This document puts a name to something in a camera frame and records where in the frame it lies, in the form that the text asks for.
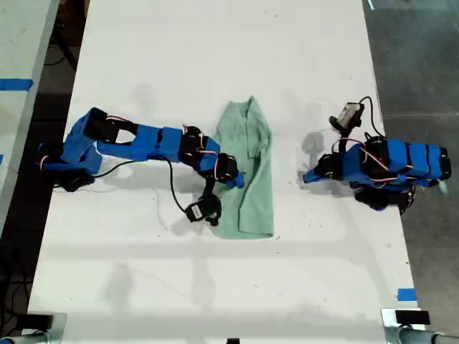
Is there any black floor cable bundle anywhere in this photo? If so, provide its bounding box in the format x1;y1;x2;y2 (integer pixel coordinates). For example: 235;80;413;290
0;247;35;323

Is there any pale green T-shirt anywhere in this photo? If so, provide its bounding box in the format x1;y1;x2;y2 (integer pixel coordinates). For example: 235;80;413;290
213;95;276;240

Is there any grey pipe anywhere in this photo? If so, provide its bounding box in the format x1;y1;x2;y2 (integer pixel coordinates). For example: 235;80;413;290
398;328;459;344

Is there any pale side table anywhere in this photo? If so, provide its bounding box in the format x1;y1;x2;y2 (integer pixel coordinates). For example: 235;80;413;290
0;0;61;230

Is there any grey metal bracket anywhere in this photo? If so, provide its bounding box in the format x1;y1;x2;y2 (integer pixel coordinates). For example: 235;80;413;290
24;312;68;344

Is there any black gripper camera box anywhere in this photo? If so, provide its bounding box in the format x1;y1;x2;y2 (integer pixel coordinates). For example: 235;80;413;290
185;202;209;224
329;102;366;130

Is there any long blue tape strip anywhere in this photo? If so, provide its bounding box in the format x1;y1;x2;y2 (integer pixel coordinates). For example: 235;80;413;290
0;77;35;91

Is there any black camera cable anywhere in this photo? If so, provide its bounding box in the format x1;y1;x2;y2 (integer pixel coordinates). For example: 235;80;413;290
358;95;387;140
91;159;189;213

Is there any white metal bracket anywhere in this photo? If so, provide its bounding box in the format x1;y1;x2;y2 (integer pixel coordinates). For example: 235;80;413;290
381;307;431;344

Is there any small black box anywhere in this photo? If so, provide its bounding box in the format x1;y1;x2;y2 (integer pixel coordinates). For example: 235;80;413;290
395;310;430;325
16;313;55;330

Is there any black camera stalk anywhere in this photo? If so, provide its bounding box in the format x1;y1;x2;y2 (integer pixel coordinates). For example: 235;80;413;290
199;171;223;227
335;123;354;155

